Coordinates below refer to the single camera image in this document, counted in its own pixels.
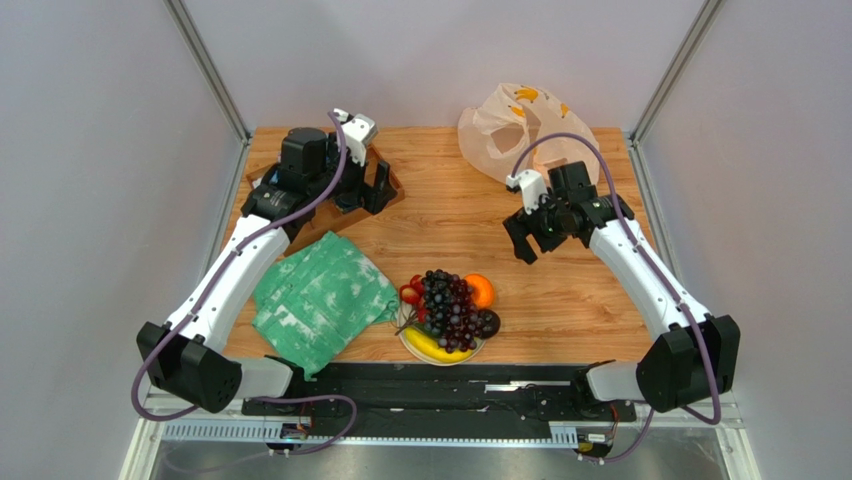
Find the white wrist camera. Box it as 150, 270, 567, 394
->
332, 108, 379, 167
505, 169, 548, 215

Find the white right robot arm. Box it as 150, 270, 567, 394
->
503, 162, 741, 412

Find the aluminium frame rail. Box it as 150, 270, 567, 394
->
163, 0, 252, 145

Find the cream and blue ceramic plate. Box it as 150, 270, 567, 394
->
395, 303, 487, 367

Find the dark fake grape bunch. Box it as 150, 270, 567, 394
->
436, 274, 478, 353

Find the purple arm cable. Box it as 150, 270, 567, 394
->
130, 111, 359, 457
511, 131, 723, 465

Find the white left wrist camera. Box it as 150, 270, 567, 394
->
332, 108, 379, 167

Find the orange fake tangerine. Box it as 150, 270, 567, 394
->
464, 274, 497, 309

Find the translucent white plastic bag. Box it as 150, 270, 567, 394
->
457, 83, 601, 183

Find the yellow fake banana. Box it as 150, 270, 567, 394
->
402, 327, 477, 365

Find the dark round fake fruit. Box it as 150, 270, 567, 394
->
475, 309, 501, 340

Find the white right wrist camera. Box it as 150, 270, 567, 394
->
505, 169, 548, 215

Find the red fake fruit bunch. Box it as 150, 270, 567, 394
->
396, 275, 425, 335

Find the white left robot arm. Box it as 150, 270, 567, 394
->
131, 115, 397, 420

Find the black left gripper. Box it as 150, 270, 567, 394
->
308, 133, 397, 215

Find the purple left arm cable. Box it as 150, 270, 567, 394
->
130, 111, 359, 457

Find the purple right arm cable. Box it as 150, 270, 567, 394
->
511, 131, 723, 465

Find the wooden compartment tray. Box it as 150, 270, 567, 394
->
282, 145, 405, 257

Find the dark blue grape bunch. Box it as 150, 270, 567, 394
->
418, 270, 460, 337

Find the green white cloth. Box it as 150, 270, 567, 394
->
252, 232, 400, 380

